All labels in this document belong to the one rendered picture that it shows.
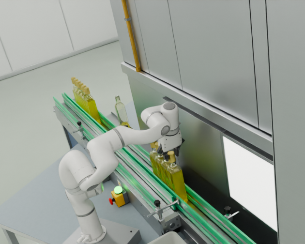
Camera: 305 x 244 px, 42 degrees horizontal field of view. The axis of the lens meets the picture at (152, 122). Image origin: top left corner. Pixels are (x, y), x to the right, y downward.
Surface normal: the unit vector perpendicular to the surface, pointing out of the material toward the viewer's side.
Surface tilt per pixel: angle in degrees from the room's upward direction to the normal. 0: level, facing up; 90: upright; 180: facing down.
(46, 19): 90
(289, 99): 90
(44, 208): 0
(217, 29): 90
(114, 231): 2
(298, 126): 90
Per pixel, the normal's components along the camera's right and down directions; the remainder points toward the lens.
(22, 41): 0.48, 0.33
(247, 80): -0.86, 0.37
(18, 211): -0.18, -0.87
